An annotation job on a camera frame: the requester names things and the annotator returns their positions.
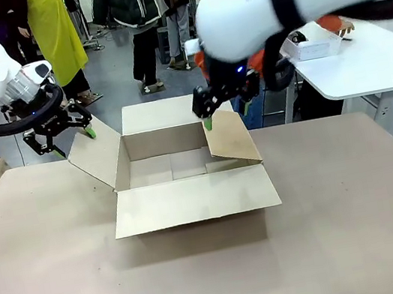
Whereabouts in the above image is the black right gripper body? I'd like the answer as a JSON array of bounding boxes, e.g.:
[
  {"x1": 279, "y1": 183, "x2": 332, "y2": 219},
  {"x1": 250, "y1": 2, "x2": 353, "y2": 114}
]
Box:
[{"x1": 201, "y1": 44, "x2": 265, "y2": 107}]

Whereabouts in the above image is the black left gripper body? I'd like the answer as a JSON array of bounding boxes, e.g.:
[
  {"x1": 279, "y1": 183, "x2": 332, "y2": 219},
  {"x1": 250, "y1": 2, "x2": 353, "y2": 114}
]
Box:
[{"x1": 20, "y1": 99, "x2": 77, "y2": 143}]

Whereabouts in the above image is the brown cardboard shipping box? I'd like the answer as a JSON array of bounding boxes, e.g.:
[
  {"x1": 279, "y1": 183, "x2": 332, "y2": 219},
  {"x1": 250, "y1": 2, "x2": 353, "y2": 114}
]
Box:
[{"x1": 60, "y1": 82, "x2": 289, "y2": 276}]

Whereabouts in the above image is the person's left forearm orange sleeve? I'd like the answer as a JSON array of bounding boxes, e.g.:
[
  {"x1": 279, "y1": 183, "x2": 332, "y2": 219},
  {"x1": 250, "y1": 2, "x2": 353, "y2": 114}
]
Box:
[{"x1": 313, "y1": 11, "x2": 347, "y2": 35}]

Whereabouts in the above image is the white flat box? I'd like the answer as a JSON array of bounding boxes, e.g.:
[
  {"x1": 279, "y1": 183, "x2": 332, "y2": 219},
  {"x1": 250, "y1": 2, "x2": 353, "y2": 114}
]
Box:
[{"x1": 280, "y1": 26, "x2": 345, "y2": 65}]

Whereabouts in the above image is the person's left hand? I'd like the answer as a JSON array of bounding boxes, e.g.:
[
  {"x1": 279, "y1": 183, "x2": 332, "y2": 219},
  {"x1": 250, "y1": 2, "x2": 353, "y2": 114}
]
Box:
[{"x1": 336, "y1": 17, "x2": 357, "y2": 38}]

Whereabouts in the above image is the person in orange hoodie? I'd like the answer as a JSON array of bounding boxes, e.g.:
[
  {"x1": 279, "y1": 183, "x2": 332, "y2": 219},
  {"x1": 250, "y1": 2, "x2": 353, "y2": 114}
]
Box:
[{"x1": 183, "y1": 0, "x2": 362, "y2": 139}]

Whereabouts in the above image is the person in grey trousers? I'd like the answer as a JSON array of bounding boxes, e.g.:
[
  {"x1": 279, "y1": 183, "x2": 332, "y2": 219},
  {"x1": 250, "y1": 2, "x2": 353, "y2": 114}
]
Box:
[{"x1": 156, "y1": 0, "x2": 213, "y2": 70}]

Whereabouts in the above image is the person in yellow apron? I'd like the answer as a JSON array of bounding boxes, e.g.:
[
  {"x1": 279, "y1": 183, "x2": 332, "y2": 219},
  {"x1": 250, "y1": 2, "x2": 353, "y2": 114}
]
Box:
[{"x1": 24, "y1": 0, "x2": 97, "y2": 110}]

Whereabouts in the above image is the person in dark puffer jacket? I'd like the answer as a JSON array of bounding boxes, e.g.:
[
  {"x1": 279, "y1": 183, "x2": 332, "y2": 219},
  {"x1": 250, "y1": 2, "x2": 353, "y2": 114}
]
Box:
[{"x1": 89, "y1": 0, "x2": 182, "y2": 98}]

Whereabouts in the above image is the white table with rounded corner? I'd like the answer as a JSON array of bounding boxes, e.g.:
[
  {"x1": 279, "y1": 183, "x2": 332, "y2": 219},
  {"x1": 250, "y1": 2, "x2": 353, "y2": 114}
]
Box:
[{"x1": 269, "y1": 11, "x2": 393, "y2": 161}]

